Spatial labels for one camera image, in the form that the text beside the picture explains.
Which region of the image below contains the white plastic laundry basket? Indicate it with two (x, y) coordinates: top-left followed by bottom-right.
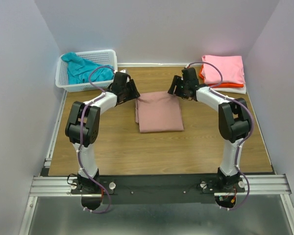
(55, 49), (118, 93)

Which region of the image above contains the folded orange t-shirt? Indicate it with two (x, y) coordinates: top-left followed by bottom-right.
(198, 66), (244, 88)

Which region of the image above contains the dusty pink graphic t-shirt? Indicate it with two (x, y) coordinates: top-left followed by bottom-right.
(135, 91), (184, 133)

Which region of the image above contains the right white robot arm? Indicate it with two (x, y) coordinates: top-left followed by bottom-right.
(168, 68), (254, 192)

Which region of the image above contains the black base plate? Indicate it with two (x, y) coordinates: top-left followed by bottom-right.
(67, 174), (245, 211)

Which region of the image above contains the teal t-shirt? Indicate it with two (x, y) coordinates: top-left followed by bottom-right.
(61, 52), (114, 85)

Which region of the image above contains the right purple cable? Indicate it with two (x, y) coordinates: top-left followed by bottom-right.
(186, 62), (255, 211)

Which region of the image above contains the folded light pink t-shirt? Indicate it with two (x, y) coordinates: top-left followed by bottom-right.
(202, 55), (245, 85)

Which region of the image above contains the aluminium frame rail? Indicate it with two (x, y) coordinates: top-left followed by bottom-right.
(21, 91), (294, 235)

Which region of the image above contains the folded white t-shirt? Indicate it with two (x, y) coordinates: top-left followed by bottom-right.
(213, 85), (246, 94)

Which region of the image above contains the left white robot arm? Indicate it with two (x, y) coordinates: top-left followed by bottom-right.
(65, 70), (140, 193)

